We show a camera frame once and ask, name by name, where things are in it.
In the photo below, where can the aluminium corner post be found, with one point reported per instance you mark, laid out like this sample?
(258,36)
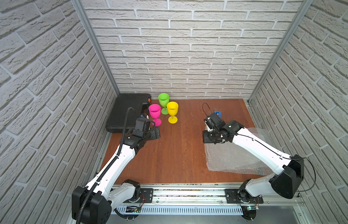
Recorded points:
(302,11)
(96,45)

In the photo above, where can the left aluminium corner post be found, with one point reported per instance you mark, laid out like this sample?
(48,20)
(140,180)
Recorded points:
(96,45)

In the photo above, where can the pink plastic wine glass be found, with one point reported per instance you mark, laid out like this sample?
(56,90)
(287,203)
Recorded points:
(155,112)

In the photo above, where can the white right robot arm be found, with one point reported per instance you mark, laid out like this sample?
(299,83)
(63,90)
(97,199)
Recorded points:
(288,171)

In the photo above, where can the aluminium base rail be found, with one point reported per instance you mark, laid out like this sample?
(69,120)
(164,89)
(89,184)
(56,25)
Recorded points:
(131,200)

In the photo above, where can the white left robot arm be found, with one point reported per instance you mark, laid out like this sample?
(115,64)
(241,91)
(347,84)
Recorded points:
(118,162)

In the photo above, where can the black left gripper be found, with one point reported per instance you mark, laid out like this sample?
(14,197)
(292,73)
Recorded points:
(153,134)

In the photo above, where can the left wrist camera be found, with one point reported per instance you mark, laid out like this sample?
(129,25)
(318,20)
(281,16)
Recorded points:
(142,126)

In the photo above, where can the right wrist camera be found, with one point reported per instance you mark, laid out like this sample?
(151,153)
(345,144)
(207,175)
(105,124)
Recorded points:
(214,122)

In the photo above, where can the yellow plastic wine glass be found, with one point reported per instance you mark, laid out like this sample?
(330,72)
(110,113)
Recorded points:
(172,108)

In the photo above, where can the right aluminium corner post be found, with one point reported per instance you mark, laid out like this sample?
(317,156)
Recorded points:
(302,11)

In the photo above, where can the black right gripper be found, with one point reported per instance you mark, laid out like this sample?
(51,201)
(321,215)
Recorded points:
(204,138)

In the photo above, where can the blue tape dispenser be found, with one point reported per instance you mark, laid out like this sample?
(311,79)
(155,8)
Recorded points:
(218,113)

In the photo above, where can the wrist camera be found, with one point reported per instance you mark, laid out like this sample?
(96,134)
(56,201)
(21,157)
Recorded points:
(214,122)
(142,126)

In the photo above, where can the green plastic wine glass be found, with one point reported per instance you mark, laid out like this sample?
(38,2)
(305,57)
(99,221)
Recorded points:
(163,101)

